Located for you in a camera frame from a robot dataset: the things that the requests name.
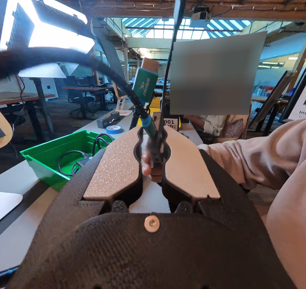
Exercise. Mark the white sign board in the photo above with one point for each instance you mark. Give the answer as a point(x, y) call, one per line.
point(298, 107)

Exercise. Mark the person's beige sweatshirt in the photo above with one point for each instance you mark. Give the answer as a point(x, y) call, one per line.
point(291, 234)

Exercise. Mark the person's right hand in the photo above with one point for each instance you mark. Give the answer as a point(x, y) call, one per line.
point(147, 161)

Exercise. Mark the ceiling projector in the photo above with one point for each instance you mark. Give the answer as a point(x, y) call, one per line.
point(199, 16)

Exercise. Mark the blue tape roll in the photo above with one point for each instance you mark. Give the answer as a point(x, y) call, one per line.
point(108, 129)

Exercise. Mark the green plastic bin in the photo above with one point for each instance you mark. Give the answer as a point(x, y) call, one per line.
point(47, 155)

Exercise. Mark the studio light panel on stand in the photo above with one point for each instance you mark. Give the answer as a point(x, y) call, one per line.
point(59, 40)

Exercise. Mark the black office chair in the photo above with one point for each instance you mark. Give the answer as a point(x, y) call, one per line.
point(81, 97)

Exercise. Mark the white folding board stand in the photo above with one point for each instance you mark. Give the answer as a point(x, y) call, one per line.
point(9, 204)

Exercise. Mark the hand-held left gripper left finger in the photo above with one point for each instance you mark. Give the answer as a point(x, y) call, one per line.
point(114, 169)

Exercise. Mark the person's right forearm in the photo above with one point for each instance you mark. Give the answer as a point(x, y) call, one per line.
point(251, 155)

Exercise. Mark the wooden office desk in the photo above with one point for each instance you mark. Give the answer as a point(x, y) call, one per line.
point(24, 95)

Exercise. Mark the small dark grey device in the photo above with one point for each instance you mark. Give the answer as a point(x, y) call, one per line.
point(104, 123)
point(115, 115)

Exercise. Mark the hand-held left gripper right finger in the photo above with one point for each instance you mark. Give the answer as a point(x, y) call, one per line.
point(188, 169)

